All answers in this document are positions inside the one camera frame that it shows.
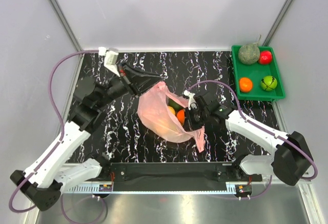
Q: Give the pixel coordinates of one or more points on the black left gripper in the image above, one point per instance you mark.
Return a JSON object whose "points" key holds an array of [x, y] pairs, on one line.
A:
{"points": [[140, 81]]}

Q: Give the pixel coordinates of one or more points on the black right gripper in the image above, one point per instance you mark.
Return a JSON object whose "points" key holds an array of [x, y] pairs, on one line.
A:
{"points": [[189, 125]]}

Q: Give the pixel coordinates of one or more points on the pink plastic bag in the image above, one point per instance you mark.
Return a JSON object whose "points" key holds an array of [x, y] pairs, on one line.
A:
{"points": [[155, 115]]}

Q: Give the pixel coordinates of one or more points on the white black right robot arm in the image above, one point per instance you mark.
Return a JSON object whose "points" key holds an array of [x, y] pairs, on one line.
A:
{"points": [[288, 154]]}

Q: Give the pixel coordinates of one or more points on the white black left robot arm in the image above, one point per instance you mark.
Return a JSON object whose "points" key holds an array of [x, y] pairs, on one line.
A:
{"points": [[44, 182]]}

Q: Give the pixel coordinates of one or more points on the orange fruit in bag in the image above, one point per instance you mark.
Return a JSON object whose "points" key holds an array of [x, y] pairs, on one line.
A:
{"points": [[181, 116]]}

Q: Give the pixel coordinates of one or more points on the dark green fruit in bag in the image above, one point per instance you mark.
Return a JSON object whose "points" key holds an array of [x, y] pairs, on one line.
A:
{"points": [[174, 105]]}

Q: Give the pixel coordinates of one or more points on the yellow fruit in bag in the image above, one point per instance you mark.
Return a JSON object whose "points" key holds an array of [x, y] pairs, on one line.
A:
{"points": [[172, 110]]}

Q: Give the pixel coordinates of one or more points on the green cracked ball fruit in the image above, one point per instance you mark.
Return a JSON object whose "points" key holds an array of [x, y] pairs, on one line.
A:
{"points": [[268, 83]]}

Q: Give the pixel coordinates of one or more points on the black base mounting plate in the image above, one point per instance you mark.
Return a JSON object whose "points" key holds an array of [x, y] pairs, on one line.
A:
{"points": [[174, 177]]}

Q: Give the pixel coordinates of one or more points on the orange in tray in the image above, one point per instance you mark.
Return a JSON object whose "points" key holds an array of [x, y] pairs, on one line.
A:
{"points": [[245, 85]]}

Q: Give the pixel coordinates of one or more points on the grey green melon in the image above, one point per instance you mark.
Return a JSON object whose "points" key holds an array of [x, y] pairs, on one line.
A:
{"points": [[249, 54]]}

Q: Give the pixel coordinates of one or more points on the red apple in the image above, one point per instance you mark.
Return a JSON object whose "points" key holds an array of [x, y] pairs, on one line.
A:
{"points": [[265, 57]]}

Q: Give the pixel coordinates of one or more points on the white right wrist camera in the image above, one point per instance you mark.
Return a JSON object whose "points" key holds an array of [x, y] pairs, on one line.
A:
{"points": [[192, 104]]}

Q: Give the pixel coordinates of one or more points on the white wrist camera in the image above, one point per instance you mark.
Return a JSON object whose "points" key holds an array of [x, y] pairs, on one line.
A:
{"points": [[192, 104], [110, 58]]}

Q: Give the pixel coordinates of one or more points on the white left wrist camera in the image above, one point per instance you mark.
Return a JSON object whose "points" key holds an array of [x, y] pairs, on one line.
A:
{"points": [[110, 58]]}

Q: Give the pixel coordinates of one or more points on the aluminium rail frame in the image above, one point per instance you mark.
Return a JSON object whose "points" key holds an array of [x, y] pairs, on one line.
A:
{"points": [[268, 201]]}

